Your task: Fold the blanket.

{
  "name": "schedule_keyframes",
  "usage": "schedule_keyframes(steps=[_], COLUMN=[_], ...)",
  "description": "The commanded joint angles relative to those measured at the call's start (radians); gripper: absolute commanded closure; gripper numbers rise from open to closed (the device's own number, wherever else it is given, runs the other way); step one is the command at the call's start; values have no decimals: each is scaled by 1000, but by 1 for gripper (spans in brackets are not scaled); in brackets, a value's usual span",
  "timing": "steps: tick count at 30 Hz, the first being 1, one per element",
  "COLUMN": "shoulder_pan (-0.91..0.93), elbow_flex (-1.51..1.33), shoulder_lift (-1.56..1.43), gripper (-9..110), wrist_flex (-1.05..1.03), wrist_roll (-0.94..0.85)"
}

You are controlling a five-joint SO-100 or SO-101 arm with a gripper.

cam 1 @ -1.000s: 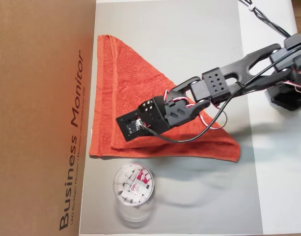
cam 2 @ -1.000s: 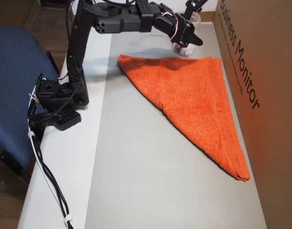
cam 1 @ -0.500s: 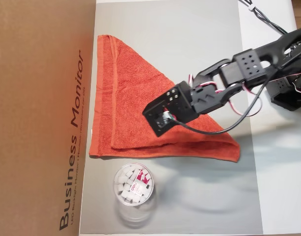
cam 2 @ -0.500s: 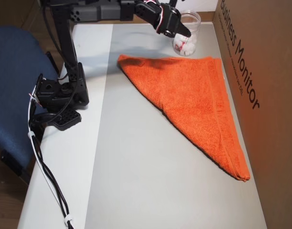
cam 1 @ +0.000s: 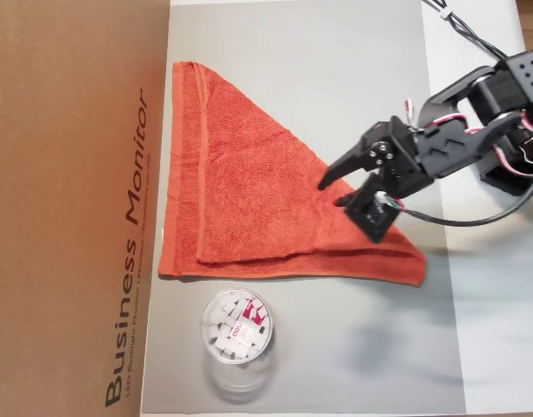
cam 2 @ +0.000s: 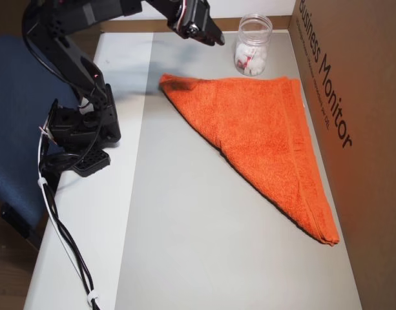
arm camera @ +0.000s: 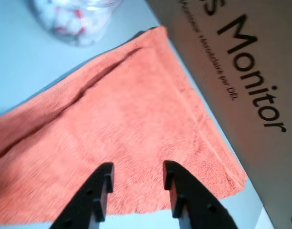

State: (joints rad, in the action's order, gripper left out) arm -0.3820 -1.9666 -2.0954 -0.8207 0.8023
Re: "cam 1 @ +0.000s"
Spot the orange terry towel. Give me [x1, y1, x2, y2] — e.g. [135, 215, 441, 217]
[157, 60, 427, 288]

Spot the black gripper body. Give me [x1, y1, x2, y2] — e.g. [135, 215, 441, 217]
[370, 116, 435, 200]

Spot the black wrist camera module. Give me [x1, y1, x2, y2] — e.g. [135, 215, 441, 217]
[343, 173, 407, 244]

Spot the clear plastic jar with erasers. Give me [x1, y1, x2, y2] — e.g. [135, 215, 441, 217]
[199, 287, 279, 403]

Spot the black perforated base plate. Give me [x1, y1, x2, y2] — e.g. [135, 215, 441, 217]
[481, 167, 533, 197]

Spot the black base cable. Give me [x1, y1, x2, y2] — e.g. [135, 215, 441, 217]
[422, 0, 509, 60]

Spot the brown cardboard monitor box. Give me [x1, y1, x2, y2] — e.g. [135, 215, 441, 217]
[0, 0, 172, 417]

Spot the grey desk mat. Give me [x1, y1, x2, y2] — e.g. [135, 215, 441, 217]
[139, 0, 467, 416]

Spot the black camera cable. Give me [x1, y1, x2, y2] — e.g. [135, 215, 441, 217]
[396, 167, 533, 228]

